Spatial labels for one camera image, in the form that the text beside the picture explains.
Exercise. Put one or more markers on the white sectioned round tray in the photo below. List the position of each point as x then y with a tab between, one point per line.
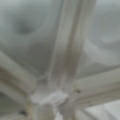
58	57

